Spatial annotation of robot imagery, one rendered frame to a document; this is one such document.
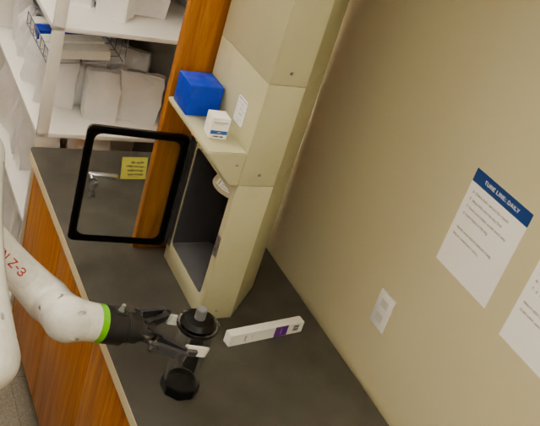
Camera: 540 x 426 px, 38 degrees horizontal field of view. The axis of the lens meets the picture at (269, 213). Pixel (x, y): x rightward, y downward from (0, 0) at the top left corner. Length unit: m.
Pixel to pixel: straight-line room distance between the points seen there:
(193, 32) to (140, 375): 0.96
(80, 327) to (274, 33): 0.85
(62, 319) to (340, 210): 1.02
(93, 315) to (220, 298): 0.62
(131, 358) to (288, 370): 0.45
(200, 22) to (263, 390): 1.04
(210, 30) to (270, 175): 0.46
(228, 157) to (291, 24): 0.38
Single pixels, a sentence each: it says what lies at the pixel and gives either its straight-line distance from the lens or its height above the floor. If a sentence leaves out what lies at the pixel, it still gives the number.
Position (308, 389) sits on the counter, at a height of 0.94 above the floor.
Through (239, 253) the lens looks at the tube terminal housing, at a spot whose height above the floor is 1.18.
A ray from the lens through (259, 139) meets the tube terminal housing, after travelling 2.08.
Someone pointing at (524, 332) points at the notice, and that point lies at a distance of 1.94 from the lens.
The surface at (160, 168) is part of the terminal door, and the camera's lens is 2.42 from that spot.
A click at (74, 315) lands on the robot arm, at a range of 1.82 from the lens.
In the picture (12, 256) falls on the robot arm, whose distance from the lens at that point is 1.88.
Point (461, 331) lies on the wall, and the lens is 2.08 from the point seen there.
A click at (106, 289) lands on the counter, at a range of 2.42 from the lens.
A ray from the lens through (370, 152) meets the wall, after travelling 2.36.
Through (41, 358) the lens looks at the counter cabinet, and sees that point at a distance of 3.06.
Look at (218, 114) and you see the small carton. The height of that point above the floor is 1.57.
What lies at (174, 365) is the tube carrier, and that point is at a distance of 2.07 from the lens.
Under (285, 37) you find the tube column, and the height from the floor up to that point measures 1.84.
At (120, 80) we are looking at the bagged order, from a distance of 3.36.
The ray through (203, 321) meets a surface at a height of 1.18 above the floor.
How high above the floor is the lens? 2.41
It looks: 29 degrees down
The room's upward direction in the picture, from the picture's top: 18 degrees clockwise
